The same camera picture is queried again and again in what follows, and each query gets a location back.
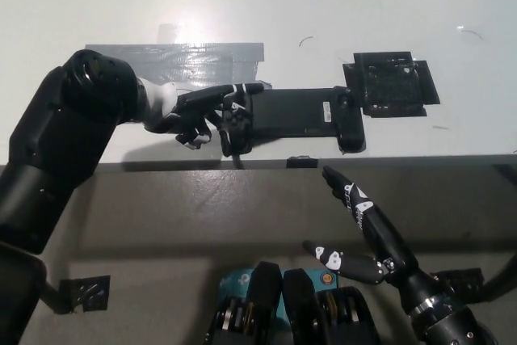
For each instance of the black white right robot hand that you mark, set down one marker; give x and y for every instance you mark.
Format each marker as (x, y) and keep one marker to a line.
(383, 236)

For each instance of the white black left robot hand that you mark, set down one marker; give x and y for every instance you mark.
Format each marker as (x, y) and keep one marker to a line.
(161, 104)

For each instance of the black game controller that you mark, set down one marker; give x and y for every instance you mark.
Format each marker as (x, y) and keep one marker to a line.
(291, 112)

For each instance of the black teal robot torso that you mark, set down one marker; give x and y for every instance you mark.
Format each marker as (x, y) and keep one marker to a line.
(264, 292)

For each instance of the small black tape strip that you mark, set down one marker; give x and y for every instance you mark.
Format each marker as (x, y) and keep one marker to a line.
(302, 162)

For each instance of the black tape square patch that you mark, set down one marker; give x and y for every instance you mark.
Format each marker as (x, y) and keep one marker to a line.
(387, 86)

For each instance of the grey duct tape patch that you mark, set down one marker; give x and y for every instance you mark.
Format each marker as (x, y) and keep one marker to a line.
(194, 62)

